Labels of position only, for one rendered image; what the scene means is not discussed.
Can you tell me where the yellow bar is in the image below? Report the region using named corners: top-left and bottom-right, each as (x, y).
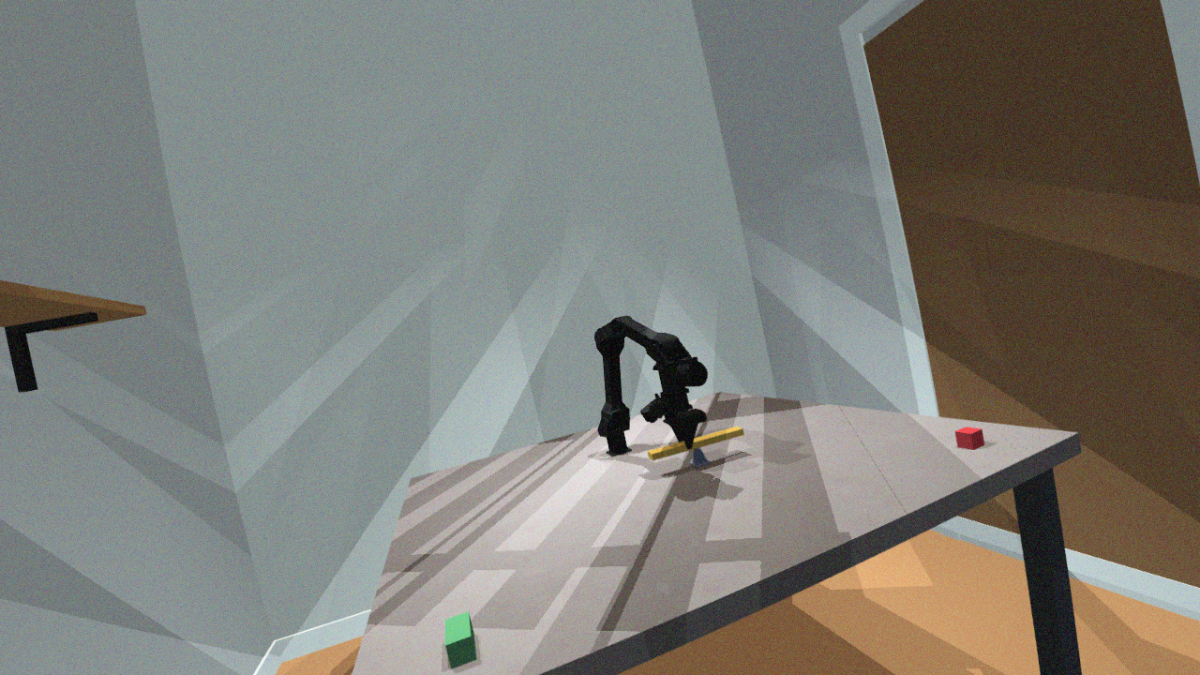
top-left (648, 428), bottom-right (744, 460)

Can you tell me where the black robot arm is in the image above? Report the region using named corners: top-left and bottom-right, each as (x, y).
top-left (594, 316), bottom-right (708, 456)

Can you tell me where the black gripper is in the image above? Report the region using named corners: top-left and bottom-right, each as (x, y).
top-left (659, 386), bottom-right (708, 449)

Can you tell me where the red cube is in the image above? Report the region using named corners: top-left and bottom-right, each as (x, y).
top-left (955, 428), bottom-right (984, 450)

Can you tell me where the green rectangular block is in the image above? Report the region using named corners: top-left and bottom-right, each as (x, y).
top-left (445, 611), bottom-right (476, 669)

